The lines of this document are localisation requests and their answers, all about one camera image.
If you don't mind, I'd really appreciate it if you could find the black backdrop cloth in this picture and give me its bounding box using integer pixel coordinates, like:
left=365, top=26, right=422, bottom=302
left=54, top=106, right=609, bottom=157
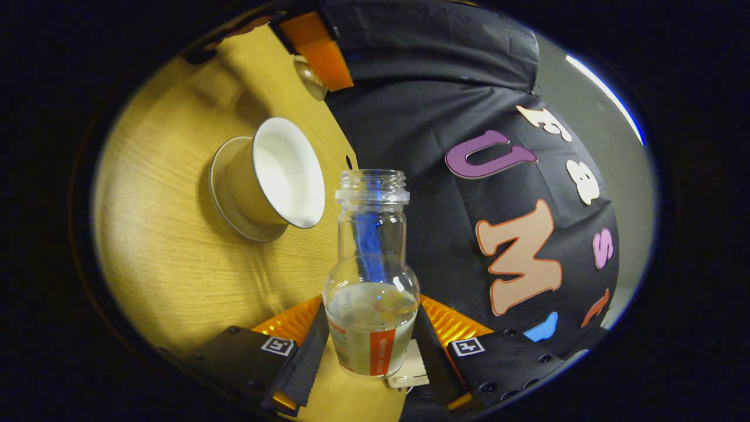
left=319, top=0, right=622, bottom=359

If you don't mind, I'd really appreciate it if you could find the cream teacup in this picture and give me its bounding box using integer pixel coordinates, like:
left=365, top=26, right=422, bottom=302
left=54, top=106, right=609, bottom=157
left=226, top=117, right=326, bottom=230

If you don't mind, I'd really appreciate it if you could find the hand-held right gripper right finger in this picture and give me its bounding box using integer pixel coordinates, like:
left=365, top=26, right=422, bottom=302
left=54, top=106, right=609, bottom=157
left=410, top=295, right=566, bottom=411

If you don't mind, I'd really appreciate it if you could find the cream teacup lid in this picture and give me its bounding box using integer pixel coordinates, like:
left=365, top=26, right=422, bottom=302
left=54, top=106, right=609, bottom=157
left=293, top=56, right=328, bottom=101

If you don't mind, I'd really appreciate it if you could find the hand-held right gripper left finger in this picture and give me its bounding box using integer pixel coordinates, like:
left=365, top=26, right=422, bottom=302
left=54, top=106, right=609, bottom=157
left=190, top=296, right=330, bottom=411

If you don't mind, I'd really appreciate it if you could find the clear water bottle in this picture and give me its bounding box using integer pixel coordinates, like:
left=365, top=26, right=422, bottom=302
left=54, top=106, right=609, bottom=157
left=323, top=169, right=421, bottom=377

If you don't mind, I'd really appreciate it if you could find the cream saucer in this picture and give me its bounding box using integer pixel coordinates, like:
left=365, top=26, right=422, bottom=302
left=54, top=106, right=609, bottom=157
left=209, top=137, right=289, bottom=243

